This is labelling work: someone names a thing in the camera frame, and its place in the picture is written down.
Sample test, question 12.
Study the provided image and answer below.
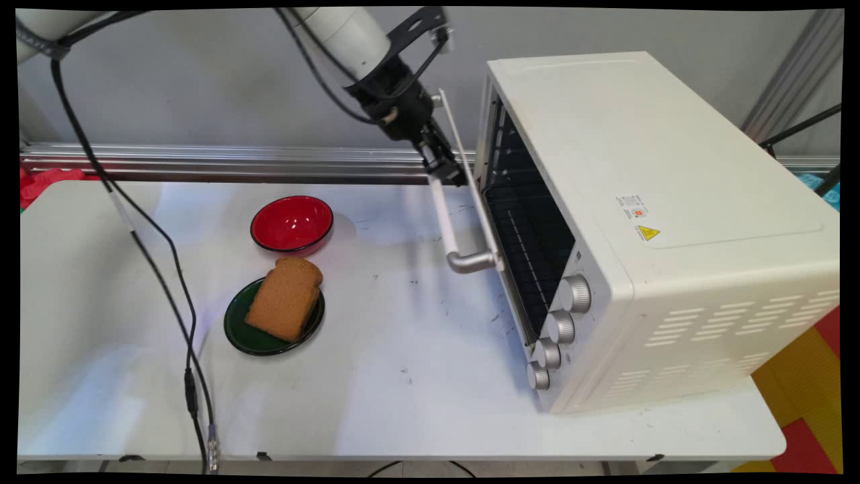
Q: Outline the slanted aluminium post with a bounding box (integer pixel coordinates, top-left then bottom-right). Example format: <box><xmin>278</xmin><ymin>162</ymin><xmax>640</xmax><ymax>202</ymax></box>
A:
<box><xmin>742</xmin><ymin>9</ymin><xmax>845</xmax><ymax>145</ymax></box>

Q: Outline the horizontal aluminium rail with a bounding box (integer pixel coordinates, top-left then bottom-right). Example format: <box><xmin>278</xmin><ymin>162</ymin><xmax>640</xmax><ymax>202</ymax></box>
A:
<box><xmin>20</xmin><ymin>142</ymin><xmax>478</xmax><ymax>182</ymax></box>

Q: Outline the black cable under table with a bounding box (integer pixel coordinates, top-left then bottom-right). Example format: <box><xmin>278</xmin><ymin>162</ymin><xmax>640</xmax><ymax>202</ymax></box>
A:
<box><xmin>366</xmin><ymin>460</ymin><xmax>478</xmax><ymax>479</ymax></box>

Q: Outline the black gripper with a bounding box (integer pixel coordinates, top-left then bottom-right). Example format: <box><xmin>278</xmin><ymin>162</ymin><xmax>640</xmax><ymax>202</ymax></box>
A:
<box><xmin>345</xmin><ymin>56</ymin><xmax>468</xmax><ymax>188</ymax></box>

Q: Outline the large silver oven knob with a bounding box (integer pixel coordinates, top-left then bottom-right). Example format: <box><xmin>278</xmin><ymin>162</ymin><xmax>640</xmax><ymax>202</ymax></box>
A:
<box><xmin>559</xmin><ymin>274</ymin><xmax>593</xmax><ymax>314</ymax></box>

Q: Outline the brown bread slice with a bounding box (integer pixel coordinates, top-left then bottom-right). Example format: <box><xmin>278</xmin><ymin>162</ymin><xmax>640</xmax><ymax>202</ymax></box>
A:
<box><xmin>244</xmin><ymin>256</ymin><xmax>325</xmax><ymax>344</ymax></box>

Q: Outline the dark green plate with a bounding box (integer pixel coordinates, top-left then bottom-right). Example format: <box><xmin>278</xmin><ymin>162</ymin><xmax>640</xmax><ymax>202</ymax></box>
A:
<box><xmin>223</xmin><ymin>277</ymin><xmax>327</xmax><ymax>356</ymax></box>

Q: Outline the teal object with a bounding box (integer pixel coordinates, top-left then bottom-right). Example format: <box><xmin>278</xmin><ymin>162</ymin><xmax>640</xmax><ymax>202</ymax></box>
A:
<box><xmin>796</xmin><ymin>173</ymin><xmax>841</xmax><ymax>213</ymax></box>

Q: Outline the red cloth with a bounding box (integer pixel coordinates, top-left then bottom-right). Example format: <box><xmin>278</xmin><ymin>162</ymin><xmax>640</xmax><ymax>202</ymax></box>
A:
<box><xmin>20</xmin><ymin>167</ymin><xmax>103</xmax><ymax>211</ymax></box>

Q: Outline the red bowl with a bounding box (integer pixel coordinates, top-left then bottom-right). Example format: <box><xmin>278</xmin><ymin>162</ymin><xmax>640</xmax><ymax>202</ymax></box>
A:
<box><xmin>250</xmin><ymin>195</ymin><xmax>335</xmax><ymax>257</ymax></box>

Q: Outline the glass oven door with handle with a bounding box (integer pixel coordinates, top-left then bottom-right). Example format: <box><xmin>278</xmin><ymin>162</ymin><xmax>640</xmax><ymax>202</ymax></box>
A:
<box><xmin>429</xmin><ymin>87</ymin><xmax>540</xmax><ymax>345</ymax></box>

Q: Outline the thin black rod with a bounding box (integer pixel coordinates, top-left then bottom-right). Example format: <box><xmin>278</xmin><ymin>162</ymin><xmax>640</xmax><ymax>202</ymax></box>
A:
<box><xmin>759</xmin><ymin>105</ymin><xmax>842</xmax><ymax>153</ymax></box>

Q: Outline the white toaster oven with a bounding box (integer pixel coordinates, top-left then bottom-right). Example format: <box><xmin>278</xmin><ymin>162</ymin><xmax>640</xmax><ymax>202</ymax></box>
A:
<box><xmin>472</xmin><ymin>51</ymin><xmax>841</xmax><ymax>415</ymax></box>

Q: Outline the white label sticker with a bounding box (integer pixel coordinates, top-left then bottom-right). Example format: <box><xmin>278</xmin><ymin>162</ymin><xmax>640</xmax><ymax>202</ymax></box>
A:
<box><xmin>615</xmin><ymin>194</ymin><xmax>648</xmax><ymax>220</ymax></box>

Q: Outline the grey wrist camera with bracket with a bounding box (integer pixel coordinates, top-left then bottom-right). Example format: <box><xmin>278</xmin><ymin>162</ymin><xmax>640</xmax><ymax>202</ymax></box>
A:
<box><xmin>386</xmin><ymin>8</ymin><xmax>456</xmax><ymax>58</ymax></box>

